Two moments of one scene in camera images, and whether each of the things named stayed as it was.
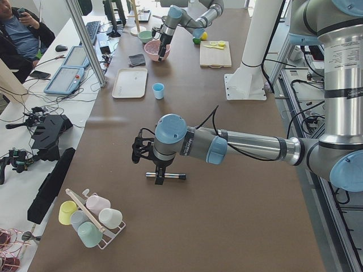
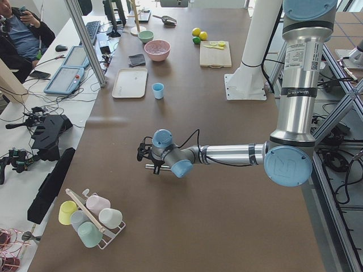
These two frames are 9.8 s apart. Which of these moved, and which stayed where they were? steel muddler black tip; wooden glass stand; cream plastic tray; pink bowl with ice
Moved: steel muddler black tip
Stayed: pink bowl with ice; wooden glass stand; cream plastic tray
